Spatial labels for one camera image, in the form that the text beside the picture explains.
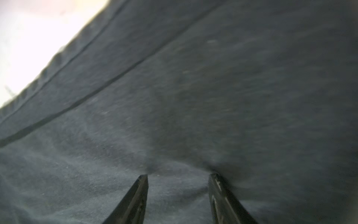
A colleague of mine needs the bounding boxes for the dark grey long pants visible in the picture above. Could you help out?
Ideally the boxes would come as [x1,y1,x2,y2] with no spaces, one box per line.
[1,1,358,224]

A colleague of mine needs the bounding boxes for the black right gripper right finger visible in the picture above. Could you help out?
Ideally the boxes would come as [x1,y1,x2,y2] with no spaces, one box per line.
[208,173,257,224]

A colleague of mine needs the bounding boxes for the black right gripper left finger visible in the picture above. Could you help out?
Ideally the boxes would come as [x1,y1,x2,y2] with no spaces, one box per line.
[103,175,149,224]

